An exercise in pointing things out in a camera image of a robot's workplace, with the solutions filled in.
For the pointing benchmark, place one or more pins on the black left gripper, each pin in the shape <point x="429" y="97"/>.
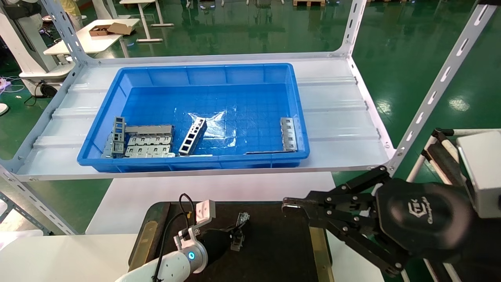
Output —
<point x="217" y="243"/>

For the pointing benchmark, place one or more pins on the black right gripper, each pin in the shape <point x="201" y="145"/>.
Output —
<point x="426" y="215"/>

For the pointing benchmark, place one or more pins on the silver channel metal part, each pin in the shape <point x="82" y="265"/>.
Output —
<point x="243" y="218"/>

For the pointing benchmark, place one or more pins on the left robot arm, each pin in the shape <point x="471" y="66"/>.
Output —
<point x="172" y="266"/>

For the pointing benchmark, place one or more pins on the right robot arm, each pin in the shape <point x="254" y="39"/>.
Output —
<point x="485" y="250"/>

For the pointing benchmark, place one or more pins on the black container with brass edges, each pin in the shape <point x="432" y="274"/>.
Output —
<point x="274" y="254"/>

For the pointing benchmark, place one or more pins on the silver ladder-shaped channel part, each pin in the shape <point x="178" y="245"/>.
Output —
<point x="198" y="137"/>

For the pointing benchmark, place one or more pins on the long plain grey metal part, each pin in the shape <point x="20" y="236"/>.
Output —
<point x="148" y="130"/>

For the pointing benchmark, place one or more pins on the dark grey ladder-shaped metal part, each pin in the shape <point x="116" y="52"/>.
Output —
<point x="118" y="135"/>

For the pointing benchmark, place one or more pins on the small grey metal part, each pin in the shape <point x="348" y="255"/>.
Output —
<point x="106" y="148"/>

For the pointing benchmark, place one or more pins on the clear plastic film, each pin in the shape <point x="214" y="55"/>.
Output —
<point x="219" y="125"/>

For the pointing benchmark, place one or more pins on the white tube cart black padding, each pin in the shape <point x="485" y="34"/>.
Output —
<point x="444" y="160"/>

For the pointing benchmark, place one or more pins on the blue plastic bin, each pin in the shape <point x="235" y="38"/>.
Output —
<point x="219" y="76"/>

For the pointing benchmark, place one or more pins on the wooden pallet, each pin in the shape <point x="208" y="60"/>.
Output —
<point x="309" y="3"/>

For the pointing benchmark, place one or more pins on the white table with T-legs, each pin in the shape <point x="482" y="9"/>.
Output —
<point x="143" y="19"/>

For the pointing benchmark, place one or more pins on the open cardboard box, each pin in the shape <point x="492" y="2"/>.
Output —
<point x="119" y="28"/>

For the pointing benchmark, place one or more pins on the white work table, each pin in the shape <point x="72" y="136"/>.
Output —
<point x="90" y="43"/>

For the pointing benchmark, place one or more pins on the white column stand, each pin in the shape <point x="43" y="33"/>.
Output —
<point x="102" y="8"/>

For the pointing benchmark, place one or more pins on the white round floor base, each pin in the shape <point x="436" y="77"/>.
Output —
<point x="3" y="109"/>

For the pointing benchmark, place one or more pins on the person in yellow coat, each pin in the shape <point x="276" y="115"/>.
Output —
<point x="70" y="6"/>

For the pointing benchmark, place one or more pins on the silver notched bracket part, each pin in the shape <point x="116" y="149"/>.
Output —
<point x="289" y="134"/>

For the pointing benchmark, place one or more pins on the silver slotted metal bracket part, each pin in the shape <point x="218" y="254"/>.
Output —
<point x="149" y="152"/>
<point x="150" y="140"/>

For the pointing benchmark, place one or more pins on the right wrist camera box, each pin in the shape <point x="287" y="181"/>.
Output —
<point x="483" y="172"/>

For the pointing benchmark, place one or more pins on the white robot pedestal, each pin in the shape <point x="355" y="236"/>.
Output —
<point x="23" y="47"/>

